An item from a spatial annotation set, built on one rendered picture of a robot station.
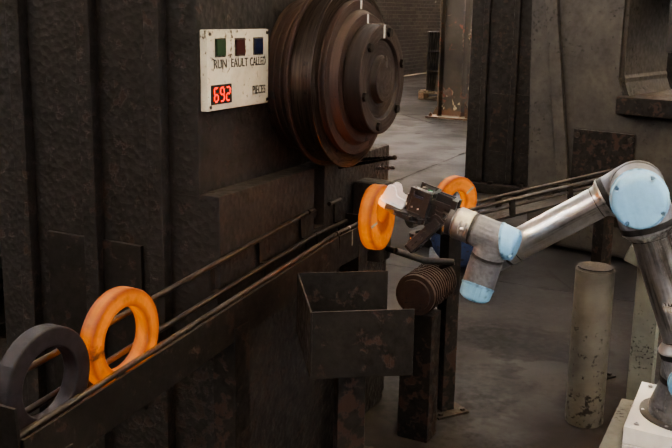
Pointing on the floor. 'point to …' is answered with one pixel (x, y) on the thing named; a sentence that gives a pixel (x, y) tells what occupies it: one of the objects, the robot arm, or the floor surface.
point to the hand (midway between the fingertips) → (376, 199)
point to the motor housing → (422, 348)
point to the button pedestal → (641, 336)
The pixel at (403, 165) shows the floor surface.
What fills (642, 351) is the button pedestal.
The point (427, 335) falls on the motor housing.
